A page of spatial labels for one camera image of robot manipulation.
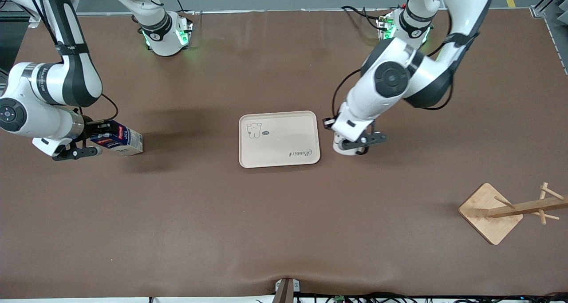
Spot cream tray with bear print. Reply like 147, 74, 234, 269
239, 111, 321, 169

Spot blue milk carton green cap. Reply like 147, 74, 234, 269
89, 120, 144, 156

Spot metal table edge clamp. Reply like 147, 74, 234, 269
274, 278, 301, 303

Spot black right base cable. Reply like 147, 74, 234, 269
166, 0, 199, 18

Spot brown table cover sheet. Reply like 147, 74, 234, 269
0, 8, 568, 300

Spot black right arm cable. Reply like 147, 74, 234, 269
24, 0, 120, 124

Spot black left base cables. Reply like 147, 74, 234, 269
340, 5, 392, 31

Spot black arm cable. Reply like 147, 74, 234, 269
331, 10, 454, 118
24, 0, 120, 124

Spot wooden mug tree stand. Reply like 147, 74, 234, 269
458, 182, 568, 245

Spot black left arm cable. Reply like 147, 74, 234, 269
331, 10, 454, 118

